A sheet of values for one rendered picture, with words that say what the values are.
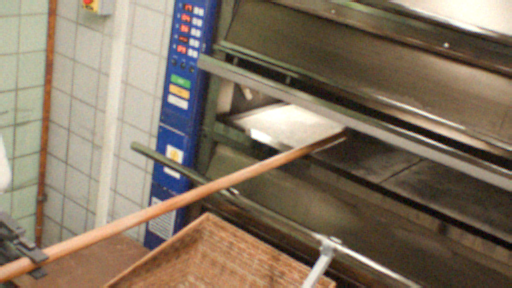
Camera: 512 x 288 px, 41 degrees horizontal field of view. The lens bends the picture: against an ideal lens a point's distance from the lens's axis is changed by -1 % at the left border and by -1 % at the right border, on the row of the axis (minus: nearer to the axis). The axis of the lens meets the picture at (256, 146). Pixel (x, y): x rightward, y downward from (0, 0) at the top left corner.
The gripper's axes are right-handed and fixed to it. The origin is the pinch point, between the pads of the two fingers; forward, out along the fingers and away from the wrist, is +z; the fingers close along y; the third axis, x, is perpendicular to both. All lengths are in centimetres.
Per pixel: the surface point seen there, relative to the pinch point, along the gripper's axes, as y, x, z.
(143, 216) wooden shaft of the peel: -1.0, -30.0, 1.4
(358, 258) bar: 3, -63, 43
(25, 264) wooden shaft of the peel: -1.0, 2.9, 1.5
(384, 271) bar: 2, -63, 50
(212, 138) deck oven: 8, -101, -35
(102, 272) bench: 62, -74, -53
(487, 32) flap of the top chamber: -53, -95, 48
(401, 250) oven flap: 16, -101, 41
